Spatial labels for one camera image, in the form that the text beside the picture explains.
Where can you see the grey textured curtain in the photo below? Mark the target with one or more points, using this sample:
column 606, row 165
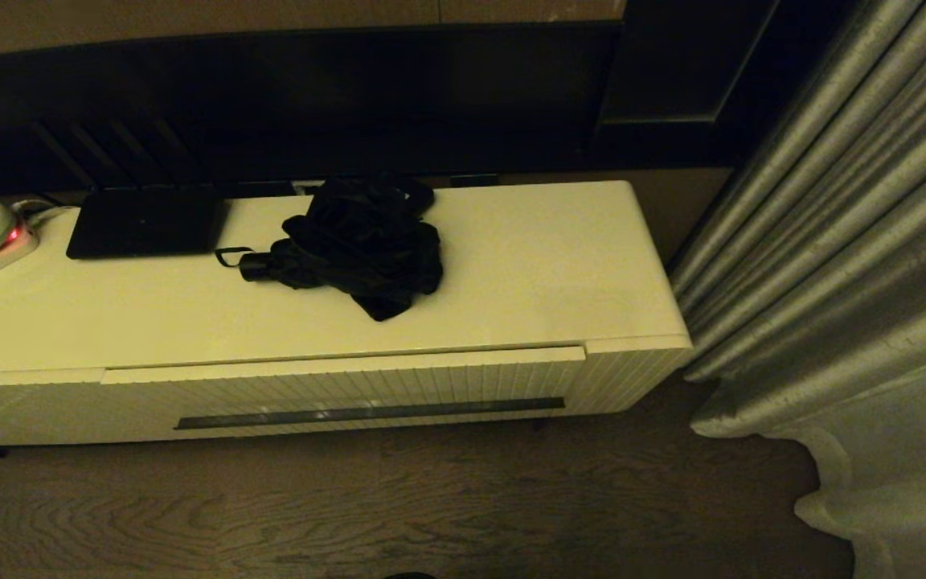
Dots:
column 833, row 201

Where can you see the black television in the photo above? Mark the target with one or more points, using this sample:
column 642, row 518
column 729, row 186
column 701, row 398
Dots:
column 310, row 96

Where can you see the white sheer curtain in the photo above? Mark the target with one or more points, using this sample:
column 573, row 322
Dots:
column 913, row 498

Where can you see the small black square box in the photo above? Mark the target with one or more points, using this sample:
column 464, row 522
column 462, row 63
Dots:
column 421, row 197

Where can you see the cream fluted drawer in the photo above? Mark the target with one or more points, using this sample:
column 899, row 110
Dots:
column 350, row 378

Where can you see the black flat set-top box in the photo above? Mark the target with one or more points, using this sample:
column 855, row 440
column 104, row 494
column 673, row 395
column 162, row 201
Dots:
column 148, row 223

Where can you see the white low cabinet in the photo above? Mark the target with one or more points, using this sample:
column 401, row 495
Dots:
column 551, row 269

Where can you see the white power strip red light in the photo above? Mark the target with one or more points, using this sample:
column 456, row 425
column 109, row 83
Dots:
column 6, row 249

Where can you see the black umbrella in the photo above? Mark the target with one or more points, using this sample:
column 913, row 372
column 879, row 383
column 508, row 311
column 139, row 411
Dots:
column 358, row 249

